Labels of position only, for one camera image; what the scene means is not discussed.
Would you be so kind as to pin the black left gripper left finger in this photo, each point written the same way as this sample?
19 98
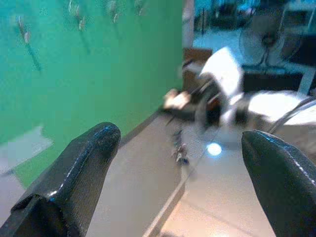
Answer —
74 177

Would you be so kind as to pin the metal wall hook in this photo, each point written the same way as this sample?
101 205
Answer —
115 16
81 22
140 6
26 37

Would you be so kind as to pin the black leather stool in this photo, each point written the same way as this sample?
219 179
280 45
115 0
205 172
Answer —
271 77

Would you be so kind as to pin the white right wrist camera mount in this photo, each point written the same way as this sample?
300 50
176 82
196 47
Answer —
222 69

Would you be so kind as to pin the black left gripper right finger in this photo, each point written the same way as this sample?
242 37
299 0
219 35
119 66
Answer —
286 187

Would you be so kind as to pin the key bunch with beige charm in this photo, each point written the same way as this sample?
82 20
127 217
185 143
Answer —
176 98

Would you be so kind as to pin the open brown cardboard box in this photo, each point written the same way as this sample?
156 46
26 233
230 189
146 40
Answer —
195 66

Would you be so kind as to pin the black desk fan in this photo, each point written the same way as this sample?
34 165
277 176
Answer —
269 39

